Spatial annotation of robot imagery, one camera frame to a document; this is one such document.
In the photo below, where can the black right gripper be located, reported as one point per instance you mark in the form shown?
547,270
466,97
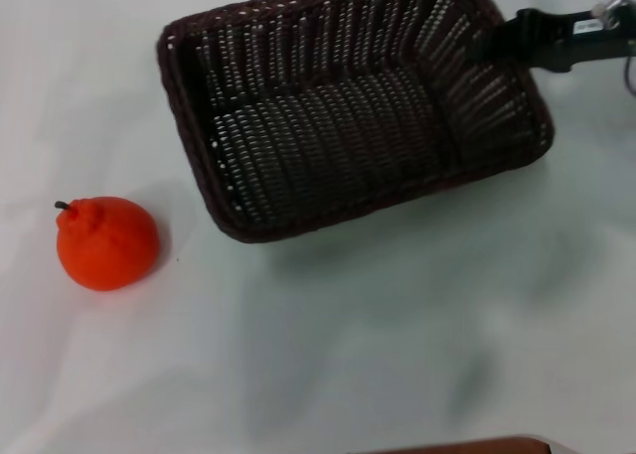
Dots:
603,41

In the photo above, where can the black woven rectangular basket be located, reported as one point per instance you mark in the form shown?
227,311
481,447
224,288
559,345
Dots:
323,146

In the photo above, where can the orange tangerine with dark stem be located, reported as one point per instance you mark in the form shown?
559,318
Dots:
109,248

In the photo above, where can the brown robot base edge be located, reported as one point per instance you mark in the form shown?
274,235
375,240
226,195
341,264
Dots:
477,446

